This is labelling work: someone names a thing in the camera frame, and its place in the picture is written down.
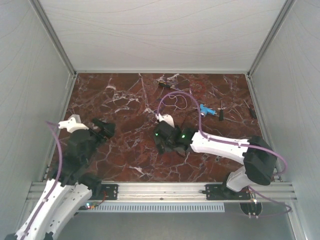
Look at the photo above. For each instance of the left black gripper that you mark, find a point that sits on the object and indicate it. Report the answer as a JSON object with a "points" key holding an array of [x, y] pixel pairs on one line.
{"points": [[108, 128]]}

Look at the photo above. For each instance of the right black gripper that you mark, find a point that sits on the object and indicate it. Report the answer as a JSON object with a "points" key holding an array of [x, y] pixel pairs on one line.
{"points": [[159, 145]]}

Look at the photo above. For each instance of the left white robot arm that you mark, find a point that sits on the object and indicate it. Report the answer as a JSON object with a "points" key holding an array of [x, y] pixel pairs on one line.
{"points": [[69, 184]]}

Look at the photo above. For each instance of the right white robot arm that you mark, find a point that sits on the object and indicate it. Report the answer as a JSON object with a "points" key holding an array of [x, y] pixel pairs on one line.
{"points": [[253, 154]]}

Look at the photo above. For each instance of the blue toy drill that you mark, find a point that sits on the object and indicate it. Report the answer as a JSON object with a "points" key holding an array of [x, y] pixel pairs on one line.
{"points": [[204, 111]]}

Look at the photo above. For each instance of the black yellow screwdriver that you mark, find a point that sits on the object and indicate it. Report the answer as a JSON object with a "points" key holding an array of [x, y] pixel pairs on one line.
{"points": [[165, 85]]}

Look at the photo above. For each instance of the small circuit board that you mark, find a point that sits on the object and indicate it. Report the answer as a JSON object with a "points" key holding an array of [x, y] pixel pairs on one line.
{"points": [[91, 205]]}

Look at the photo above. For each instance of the small black screwdriver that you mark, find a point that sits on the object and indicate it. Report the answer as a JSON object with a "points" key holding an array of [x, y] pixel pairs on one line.
{"points": [[252, 112]]}

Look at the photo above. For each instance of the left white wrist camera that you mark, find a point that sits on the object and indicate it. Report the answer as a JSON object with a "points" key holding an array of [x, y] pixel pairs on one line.
{"points": [[73, 124]]}

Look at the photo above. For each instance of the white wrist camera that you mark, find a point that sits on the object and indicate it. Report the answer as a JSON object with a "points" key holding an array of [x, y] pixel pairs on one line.
{"points": [[166, 118], [73, 124]]}

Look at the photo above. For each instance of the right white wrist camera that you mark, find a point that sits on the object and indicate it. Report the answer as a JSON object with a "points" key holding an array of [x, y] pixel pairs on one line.
{"points": [[166, 118]]}

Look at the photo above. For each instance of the grey slotted cable duct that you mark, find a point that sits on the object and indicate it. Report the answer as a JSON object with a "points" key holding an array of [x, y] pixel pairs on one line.
{"points": [[161, 207]]}

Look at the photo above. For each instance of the left black mount plate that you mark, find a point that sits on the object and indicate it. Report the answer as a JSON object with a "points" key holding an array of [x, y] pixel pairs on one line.
{"points": [[106, 192]]}

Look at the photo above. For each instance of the black mount plate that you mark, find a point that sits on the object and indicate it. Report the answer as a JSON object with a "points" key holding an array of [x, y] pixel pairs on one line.
{"points": [[106, 192], [219, 192]]}

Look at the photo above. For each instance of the right black mount plate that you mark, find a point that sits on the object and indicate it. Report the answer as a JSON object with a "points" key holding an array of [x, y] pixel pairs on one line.
{"points": [[219, 192]]}

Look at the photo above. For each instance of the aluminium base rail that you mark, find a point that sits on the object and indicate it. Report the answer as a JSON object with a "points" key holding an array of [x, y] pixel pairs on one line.
{"points": [[190, 192]]}

